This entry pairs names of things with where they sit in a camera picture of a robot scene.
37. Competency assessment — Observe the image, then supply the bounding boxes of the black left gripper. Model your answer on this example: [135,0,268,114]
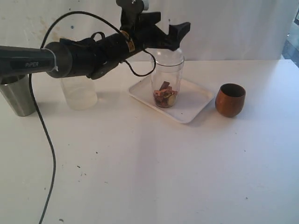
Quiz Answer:
[120,12,191,55]

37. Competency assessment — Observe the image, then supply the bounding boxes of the clear dome lid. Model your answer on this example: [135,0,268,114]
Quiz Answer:
[151,48,185,67]

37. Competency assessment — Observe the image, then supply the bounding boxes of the clear drinking glass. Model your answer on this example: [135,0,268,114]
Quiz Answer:
[151,62,184,108]

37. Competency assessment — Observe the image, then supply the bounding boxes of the copper coins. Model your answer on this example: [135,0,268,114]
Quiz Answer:
[153,81,179,108]

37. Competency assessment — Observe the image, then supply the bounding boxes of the gold coin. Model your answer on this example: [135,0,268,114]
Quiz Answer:
[167,95,176,107]

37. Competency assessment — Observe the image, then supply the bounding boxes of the brown wooden cup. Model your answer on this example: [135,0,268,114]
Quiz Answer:
[215,83,246,118]

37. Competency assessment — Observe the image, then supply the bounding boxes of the stainless steel cup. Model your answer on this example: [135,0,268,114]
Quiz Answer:
[0,75,36,117]

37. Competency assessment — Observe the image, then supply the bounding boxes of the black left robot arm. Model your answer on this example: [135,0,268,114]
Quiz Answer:
[0,10,191,80]

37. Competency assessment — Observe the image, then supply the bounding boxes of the white rectangular tray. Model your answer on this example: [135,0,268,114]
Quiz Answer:
[128,77,215,124]

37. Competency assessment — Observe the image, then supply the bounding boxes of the translucent plastic container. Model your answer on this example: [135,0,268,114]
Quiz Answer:
[60,76,98,110]

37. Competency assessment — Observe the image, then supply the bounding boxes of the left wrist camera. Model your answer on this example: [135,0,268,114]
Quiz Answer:
[116,0,149,30]

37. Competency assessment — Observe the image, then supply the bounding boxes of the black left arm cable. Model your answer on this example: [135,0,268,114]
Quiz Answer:
[29,11,157,224]

